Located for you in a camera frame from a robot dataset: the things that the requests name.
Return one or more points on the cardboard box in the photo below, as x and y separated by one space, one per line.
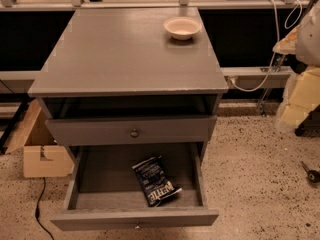
42 157

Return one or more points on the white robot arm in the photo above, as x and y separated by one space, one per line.
302 91

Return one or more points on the closed grey upper drawer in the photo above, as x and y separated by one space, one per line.
132 130

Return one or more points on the black caster wheel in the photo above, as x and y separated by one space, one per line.
313 176

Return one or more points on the open grey lower drawer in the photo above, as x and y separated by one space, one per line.
104 192

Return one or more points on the white paper bowl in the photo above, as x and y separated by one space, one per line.
182 28

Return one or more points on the blue chip bag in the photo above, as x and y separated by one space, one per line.
154 182

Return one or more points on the grey wooden drawer cabinet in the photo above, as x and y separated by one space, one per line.
121 63

